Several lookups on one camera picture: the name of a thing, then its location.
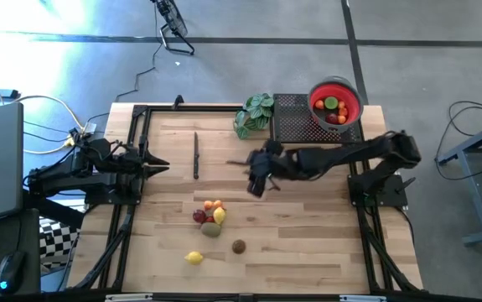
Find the grey power strip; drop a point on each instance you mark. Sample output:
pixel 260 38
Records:
pixel 89 127

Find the black white checkered mat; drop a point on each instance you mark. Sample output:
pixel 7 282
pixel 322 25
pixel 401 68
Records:
pixel 56 243

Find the green toy mango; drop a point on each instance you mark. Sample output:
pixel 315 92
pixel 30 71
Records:
pixel 210 229

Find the black aluminium rig frame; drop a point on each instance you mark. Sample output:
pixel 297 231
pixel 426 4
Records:
pixel 165 108

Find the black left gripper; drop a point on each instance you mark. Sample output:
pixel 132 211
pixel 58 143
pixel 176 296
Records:
pixel 133 163

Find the black perforated metal shelf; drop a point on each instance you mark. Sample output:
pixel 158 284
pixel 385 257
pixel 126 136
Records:
pixel 291 130

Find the small black camera mount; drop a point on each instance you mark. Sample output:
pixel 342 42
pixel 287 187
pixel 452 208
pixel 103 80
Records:
pixel 178 102

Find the green toy kiwi half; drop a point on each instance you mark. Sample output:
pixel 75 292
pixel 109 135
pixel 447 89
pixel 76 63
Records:
pixel 331 102

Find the brown toy kiwi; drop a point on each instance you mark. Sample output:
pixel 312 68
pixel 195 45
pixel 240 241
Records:
pixel 238 246

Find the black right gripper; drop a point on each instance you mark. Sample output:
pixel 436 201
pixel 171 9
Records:
pixel 272 168

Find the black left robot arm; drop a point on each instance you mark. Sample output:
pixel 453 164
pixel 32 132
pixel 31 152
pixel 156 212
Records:
pixel 68 178

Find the dark red toy apple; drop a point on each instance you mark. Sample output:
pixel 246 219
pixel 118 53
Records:
pixel 332 118
pixel 199 216

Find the red collapsible colander grey rim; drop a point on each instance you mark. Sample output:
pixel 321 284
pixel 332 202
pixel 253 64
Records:
pixel 351 94

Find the black floor fan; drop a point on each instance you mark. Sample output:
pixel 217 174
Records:
pixel 175 21

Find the artificial striped green leaf plant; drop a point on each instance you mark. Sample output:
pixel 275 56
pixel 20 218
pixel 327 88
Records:
pixel 255 111

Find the black computer mouse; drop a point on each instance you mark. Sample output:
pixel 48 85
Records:
pixel 10 270

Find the yellow toy lemon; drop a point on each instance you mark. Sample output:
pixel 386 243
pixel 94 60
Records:
pixel 193 257
pixel 219 215

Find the white bracket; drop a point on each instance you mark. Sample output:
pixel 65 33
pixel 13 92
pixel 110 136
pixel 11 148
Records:
pixel 127 298
pixel 362 298

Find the black desk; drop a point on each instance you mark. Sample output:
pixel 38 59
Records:
pixel 31 235

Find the red toy strawberry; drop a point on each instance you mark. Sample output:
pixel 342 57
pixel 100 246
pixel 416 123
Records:
pixel 210 219

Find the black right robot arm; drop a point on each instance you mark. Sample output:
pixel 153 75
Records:
pixel 349 155

